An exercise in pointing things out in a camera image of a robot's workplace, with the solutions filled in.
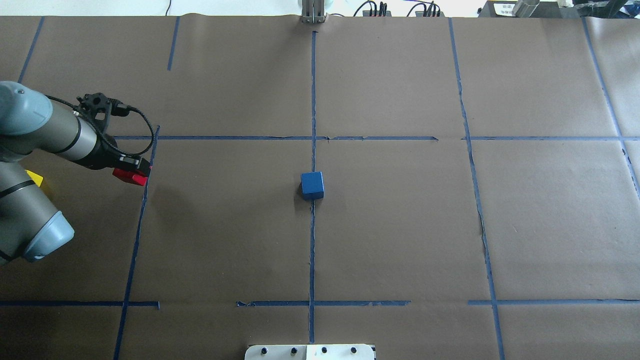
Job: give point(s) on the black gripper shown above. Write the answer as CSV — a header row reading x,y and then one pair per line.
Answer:
x,y
106,153

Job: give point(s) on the red wooden block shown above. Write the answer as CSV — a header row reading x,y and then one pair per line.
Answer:
x,y
130,177

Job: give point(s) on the yellow wooden block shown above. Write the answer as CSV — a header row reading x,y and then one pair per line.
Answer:
x,y
36,178

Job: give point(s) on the blue wooden block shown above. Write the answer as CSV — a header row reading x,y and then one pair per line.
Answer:
x,y
312,185

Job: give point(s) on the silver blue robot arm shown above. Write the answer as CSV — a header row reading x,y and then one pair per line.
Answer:
x,y
31,226

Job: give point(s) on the black box under cup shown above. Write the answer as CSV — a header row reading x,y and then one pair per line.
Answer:
x,y
505,9

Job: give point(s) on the aluminium frame post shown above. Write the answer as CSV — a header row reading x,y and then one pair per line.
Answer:
x,y
313,11

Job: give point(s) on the white mounting base plate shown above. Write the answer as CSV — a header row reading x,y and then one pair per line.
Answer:
x,y
347,351

